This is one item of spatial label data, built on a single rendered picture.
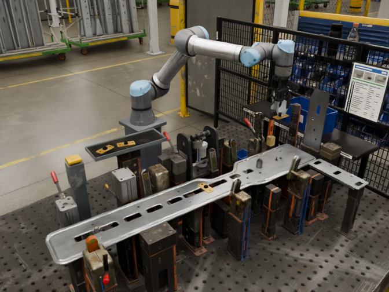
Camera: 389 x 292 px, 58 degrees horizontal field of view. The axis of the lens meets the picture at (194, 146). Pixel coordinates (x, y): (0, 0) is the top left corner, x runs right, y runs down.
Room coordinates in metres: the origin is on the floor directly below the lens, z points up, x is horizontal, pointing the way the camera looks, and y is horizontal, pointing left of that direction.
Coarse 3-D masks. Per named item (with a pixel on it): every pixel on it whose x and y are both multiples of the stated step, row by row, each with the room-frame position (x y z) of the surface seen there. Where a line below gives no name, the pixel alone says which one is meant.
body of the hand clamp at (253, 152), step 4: (248, 140) 1.78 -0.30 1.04; (252, 140) 1.77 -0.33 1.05; (248, 144) 1.78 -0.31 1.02; (252, 144) 1.75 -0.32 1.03; (256, 144) 1.73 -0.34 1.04; (260, 144) 1.75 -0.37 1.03; (248, 148) 1.78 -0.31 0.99; (252, 148) 1.75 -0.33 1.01; (256, 148) 1.74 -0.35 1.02; (260, 148) 1.75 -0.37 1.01; (248, 152) 1.77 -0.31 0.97; (252, 152) 1.75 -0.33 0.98; (256, 152) 1.74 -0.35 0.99; (260, 152) 1.75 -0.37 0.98; (248, 156) 1.77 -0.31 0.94; (248, 172) 1.77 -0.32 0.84
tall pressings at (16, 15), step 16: (0, 0) 7.55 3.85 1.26; (16, 0) 7.74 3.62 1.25; (32, 0) 7.96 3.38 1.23; (0, 16) 7.49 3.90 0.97; (16, 16) 7.68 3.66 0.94; (32, 16) 7.90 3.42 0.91; (0, 32) 7.64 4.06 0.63; (16, 32) 7.85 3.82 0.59; (32, 32) 7.78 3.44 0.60; (0, 48) 7.15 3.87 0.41; (16, 48) 7.50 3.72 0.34
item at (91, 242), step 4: (92, 236) 0.92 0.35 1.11; (88, 240) 0.91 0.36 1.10; (92, 240) 0.91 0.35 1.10; (96, 240) 0.92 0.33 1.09; (88, 244) 0.90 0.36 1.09; (92, 244) 0.91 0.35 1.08; (96, 244) 0.92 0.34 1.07; (88, 248) 0.91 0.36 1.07; (92, 248) 0.91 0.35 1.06; (96, 248) 0.92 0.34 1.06
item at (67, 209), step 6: (66, 198) 1.21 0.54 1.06; (60, 204) 1.17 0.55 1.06; (66, 204) 1.17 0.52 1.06; (72, 204) 1.17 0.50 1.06; (60, 210) 1.13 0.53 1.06; (66, 210) 1.13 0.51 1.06; (72, 210) 1.15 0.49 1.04; (60, 216) 1.15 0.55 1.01; (66, 216) 1.13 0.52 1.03; (72, 216) 1.15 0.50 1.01; (78, 216) 1.16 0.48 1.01; (60, 222) 1.18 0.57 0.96; (66, 222) 1.13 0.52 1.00; (72, 222) 1.14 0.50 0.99; (78, 240) 1.15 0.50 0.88
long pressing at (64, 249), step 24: (288, 144) 1.81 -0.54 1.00; (240, 168) 1.55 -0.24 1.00; (264, 168) 1.55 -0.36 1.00; (288, 168) 1.55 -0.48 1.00; (168, 192) 1.34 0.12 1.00; (216, 192) 1.34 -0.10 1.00; (96, 216) 1.16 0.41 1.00; (120, 216) 1.17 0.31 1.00; (144, 216) 1.17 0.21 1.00; (168, 216) 1.17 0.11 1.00; (48, 240) 1.03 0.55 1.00; (72, 240) 1.02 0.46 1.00; (120, 240) 1.03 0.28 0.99
